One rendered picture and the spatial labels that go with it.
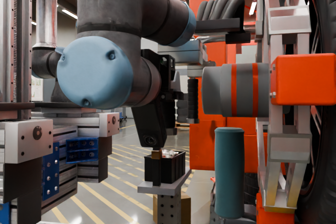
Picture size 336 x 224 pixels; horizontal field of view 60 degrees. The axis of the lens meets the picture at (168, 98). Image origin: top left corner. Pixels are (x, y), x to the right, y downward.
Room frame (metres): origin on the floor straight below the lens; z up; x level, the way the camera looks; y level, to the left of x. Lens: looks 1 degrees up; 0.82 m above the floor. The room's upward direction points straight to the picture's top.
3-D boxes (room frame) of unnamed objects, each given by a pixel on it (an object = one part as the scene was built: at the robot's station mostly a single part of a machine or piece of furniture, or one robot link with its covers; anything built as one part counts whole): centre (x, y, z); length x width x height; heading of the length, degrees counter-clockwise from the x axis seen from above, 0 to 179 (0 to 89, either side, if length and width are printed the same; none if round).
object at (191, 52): (0.63, -0.03, 0.93); 0.09 x 0.05 x 0.05; 76
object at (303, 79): (0.43, -0.20, 0.85); 0.09 x 0.08 x 0.07; 166
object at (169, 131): (0.63, 0.00, 0.83); 0.04 x 0.04 x 0.16
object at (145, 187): (1.47, 0.00, 0.44); 0.43 x 0.17 x 0.03; 166
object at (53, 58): (1.23, 0.42, 0.98); 0.13 x 0.12 x 0.14; 65
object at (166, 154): (1.43, 0.01, 0.51); 0.20 x 0.14 x 0.13; 158
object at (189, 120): (0.96, -0.08, 0.83); 0.04 x 0.04 x 0.16
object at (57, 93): (1.23, 0.41, 0.87); 0.15 x 0.15 x 0.10
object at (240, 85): (0.76, -0.20, 0.85); 0.21 x 0.14 x 0.14; 76
